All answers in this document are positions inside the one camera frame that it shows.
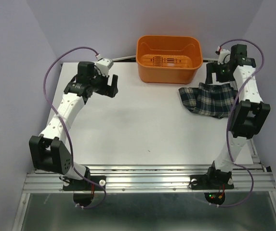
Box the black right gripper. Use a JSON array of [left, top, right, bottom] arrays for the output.
[[203, 61, 234, 85]]

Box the navy plaid pleated skirt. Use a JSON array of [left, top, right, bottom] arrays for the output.
[[178, 82, 237, 119]]

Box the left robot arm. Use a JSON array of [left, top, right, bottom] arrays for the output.
[[29, 58, 118, 190]]

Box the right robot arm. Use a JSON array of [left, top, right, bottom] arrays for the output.
[[204, 44, 271, 189]]

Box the orange plastic basket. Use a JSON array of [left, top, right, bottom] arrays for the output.
[[136, 35, 203, 85]]

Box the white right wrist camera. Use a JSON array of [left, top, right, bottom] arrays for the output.
[[215, 47, 231, 64]]

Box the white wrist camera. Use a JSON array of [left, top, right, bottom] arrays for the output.
[[95, 58, 114, 77], [215, 47, 231, 64]]

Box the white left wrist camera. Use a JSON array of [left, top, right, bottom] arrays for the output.
[[95, 58, 114, 77]]

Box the aluminium table frame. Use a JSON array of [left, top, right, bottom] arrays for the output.
[[14, 62, 276, 231]]

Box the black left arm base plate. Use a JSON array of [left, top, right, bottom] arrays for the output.
[[59, 175, 106, 192]]

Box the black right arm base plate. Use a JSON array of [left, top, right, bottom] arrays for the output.
[[188, 174, 234, 190]]

